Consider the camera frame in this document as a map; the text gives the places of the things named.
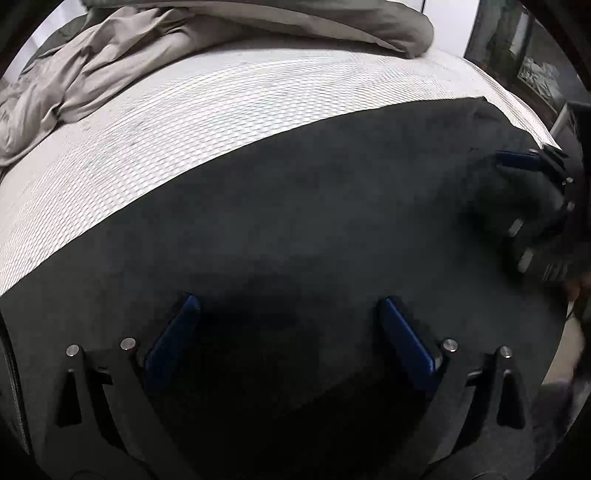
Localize person's right forearm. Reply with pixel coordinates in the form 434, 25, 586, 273
545, 316, 591, 386

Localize white textured bed mattress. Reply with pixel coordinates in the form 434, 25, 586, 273
0, 46, 561, 296

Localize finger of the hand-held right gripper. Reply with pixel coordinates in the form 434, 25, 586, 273
495, 145, 575, 186

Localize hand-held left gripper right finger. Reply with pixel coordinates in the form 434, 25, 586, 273
376, 295, 539, 480

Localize black pants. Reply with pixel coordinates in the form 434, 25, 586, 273
0, 97, 573, 480

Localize grey green duvet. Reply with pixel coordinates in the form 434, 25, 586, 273
0, 0, 435, 168

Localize dark wooden cabinet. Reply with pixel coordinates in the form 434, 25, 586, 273
464, 0, 585, 118

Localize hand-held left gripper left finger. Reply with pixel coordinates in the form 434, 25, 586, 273
44, 293, 204, 480

